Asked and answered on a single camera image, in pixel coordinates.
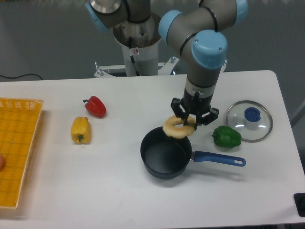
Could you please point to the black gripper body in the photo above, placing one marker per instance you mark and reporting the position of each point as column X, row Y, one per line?
column 199, row 103

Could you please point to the beige glazed donut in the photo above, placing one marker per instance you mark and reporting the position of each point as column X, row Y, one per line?
column 177, row 128

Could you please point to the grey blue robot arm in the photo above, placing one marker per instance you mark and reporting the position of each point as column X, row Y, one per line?
column 196, row 37

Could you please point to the green bell pepper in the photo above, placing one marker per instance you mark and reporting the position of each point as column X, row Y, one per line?
column 225, row 136

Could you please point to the glass lid blue knob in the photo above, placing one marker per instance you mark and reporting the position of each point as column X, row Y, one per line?
column 251, row 119

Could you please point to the red bell pepper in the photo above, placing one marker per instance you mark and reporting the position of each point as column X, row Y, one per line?
column 95, row 107

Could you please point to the yellow bell pepper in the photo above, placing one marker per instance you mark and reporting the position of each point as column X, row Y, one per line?
column 81, row 132

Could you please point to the black device table corner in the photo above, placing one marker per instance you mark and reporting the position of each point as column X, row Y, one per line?
column 300, row 203

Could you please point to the yellow woven basket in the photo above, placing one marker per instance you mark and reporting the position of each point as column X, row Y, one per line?
column 19, row 119

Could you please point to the black pot blue handle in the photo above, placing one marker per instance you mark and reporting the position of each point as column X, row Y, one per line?
column 167, row 157

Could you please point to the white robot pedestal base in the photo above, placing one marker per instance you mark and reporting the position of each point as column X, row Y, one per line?
column 140, row 47

